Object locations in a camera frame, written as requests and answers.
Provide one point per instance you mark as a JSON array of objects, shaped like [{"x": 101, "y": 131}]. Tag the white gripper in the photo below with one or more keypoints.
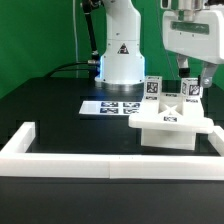
[{"x": 202, "y": 39}]

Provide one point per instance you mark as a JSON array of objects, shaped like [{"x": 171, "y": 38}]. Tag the white tagged block part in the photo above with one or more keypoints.
[{"x": 190, "y": 87}]

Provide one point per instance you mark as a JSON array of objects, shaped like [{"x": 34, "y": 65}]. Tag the white chair back frame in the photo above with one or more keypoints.
[{"x": 172, "y": 112}]

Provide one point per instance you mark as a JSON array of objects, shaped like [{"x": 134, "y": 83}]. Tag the white chair seat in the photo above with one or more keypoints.
[{"x": 168, "y": 139}]

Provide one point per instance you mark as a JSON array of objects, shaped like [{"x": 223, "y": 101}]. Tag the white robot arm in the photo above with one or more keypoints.
[{"x": 122, "y": 64}]

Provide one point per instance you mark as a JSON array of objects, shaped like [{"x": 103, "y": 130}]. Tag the white sheet with tags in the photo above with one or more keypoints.
[{"x": 117, "y": 108}]

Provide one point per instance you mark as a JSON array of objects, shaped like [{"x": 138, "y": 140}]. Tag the white U-shaped fence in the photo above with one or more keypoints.
[{"x": 15, "y": 160}]

